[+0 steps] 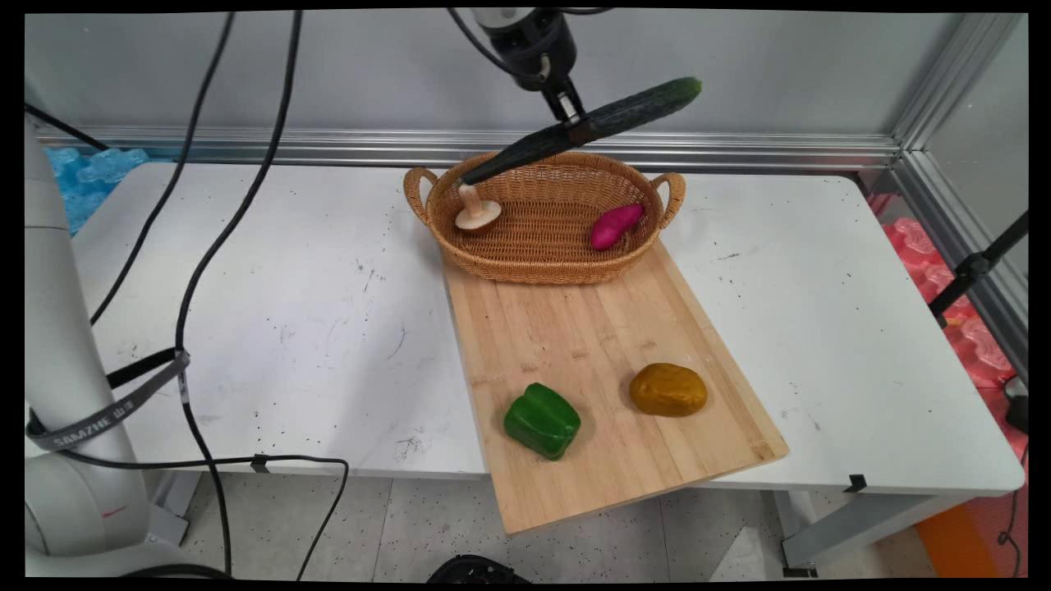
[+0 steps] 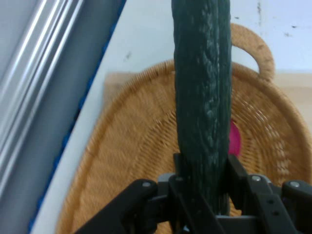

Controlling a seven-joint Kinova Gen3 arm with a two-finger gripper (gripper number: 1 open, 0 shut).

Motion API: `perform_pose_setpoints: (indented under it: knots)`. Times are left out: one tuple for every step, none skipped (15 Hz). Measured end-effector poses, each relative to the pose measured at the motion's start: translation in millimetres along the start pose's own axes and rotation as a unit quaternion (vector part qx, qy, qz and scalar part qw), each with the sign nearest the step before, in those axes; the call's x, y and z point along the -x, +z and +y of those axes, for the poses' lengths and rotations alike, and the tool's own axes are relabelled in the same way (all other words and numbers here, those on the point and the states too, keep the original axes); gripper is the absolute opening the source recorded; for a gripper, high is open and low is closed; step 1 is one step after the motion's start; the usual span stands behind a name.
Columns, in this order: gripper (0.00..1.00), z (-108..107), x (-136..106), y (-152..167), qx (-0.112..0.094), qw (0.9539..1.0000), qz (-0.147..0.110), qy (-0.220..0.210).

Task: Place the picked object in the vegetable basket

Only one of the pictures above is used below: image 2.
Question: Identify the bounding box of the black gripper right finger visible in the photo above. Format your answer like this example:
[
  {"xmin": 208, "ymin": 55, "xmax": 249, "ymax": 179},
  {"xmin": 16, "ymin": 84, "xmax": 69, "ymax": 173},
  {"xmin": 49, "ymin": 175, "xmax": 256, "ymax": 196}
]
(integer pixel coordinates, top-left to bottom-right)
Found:
[{"xmin": 227, "ymin": 154, "xmax": 312, "ymax": 234}]

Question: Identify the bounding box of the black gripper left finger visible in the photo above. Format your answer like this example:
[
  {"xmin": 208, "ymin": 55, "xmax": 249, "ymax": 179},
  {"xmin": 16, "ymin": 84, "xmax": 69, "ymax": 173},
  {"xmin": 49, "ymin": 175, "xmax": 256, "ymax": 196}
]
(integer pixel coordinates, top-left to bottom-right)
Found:
[{"xmin": 73, "ymin": 152, "xmax": 225, "ymax": 234}]

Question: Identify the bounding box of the dark green cucumber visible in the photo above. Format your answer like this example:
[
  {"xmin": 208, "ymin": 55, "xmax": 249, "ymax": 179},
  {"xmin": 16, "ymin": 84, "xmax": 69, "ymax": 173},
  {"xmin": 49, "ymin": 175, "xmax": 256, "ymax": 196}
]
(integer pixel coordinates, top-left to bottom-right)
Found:
[{"xmin": 171, "ymin": 0, "xmax": 233, "ymax": 217}]

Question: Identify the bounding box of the magenta toy sweet potato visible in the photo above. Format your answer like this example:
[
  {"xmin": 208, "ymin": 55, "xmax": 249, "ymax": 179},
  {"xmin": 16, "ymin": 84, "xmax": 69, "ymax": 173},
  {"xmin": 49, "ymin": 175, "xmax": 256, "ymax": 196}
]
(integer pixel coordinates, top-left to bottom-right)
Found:
[{"xmin": 229, "ymin": 121, "xmax": 242, "ymax": 157}]

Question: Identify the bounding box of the light wooden cutting board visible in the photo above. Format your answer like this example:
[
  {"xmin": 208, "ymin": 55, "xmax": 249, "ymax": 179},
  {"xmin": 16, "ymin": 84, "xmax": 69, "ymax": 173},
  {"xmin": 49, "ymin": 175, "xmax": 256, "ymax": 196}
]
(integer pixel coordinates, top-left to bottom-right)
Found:
[{"xmin": 104, "ymin": 70, "xmax": 312, "ymax": 115}]

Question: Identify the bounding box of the round wicker basket with handle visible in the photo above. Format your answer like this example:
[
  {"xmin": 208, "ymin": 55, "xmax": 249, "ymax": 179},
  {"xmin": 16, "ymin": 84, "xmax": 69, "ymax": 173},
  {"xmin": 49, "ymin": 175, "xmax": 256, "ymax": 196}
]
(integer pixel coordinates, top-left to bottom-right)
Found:
[{"xmin": 55, "ymin": 23, "xmax": 312, "ymax": 234}]

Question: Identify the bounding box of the aluminium frame rail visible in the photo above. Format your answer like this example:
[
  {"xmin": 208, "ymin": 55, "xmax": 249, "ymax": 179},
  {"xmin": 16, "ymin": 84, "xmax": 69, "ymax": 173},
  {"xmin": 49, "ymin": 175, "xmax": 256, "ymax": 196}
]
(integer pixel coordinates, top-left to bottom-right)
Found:
[{"xmin": 0, "ymin": 0, "xmax": 128, "ymax": 234}]

